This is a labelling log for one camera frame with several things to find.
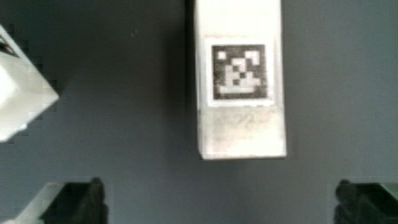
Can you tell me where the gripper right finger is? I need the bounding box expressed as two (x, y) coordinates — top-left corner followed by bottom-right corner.
(334, 180), (398, 224)

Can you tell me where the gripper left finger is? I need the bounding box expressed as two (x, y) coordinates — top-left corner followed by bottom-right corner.
(10, 177), (110, 224)

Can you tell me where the white square table top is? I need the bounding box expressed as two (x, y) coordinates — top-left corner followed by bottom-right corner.
(0, 25), (58, 143)

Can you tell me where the white table leg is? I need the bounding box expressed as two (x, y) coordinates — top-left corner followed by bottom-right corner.
(193, 0), (286, 160)

